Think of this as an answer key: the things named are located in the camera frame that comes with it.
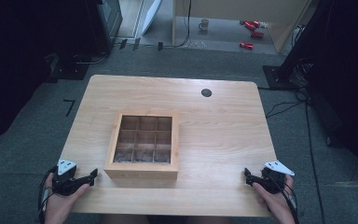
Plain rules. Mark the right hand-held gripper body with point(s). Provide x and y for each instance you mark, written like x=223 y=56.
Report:
x=273 y=182

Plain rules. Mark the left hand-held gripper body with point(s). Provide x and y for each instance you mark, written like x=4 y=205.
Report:
x=62 y=180

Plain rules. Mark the wooden box with glass lid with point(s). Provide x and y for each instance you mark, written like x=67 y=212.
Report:
x=141 y=171

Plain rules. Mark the person's right hand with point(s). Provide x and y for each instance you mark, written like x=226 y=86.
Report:
x=278 y=205

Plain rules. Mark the person's left hand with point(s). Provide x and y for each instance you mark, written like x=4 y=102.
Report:
x=58 y=207

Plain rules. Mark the black tape corner mark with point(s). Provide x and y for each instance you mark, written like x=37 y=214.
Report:
x=70 y=105

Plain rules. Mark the black round table grommet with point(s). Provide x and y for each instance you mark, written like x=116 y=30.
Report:
x=206 y=92

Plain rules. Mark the black flat floor plate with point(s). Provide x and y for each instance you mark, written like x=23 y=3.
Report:
x=66 y=70

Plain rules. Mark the red can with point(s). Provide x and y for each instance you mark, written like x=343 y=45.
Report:
x=257 y=34
x=246 y=45
x=251 y=25

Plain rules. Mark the black tape strip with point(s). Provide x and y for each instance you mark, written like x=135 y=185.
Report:
x=160 y=46
x=123 y=44

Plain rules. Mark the black monitor cabinet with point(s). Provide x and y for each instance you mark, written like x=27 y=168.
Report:
x=107 y=21

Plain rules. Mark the grey mug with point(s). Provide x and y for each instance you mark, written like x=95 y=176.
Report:
x=203 y=25

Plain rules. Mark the white board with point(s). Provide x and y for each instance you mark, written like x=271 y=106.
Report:
x=151 y=14

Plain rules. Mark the black stand base plate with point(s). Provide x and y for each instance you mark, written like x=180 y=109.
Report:
x=275 y=78

